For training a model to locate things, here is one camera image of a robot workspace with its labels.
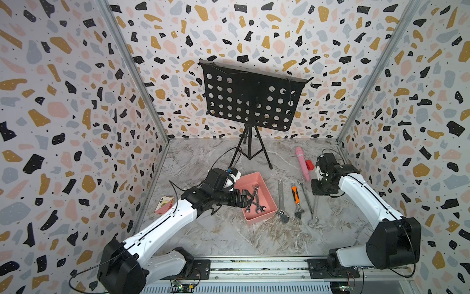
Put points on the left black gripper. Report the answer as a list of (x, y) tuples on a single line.
[(243, 203)]

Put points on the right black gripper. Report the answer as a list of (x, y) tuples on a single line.
[(316, 192)]

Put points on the silver combination wrench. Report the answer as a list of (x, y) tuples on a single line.
[(259, 207), (314, 212), (301, 182)]

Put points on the pink plastic storage box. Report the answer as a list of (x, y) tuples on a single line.
[(246, 183)]

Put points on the large silver adjustable wrench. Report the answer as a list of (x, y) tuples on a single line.
[(284, 216)]

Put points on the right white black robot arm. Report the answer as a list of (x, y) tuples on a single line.
[(396, 239)]

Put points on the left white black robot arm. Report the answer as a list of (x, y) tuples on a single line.
[(128, 267)]

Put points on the silver combination wrench in box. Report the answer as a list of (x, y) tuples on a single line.
[(259, 207)]

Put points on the playing card box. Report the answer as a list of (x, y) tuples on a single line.
[(164, 205)]

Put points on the small red block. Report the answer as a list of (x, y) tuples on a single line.
[(310, 165)]

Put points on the pink cylinder tube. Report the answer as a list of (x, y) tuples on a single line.
[(302, 163)]

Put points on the black perforated music stand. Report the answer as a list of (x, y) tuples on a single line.
[(252, 98)]

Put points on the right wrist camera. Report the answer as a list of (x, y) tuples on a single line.
[(325, 163)]

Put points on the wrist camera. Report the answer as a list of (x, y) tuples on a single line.
[(232, 174), (325, 163)]

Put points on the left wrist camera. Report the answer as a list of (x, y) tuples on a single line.
[(232, 174)]

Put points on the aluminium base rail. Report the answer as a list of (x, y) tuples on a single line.
[(282, 275)]

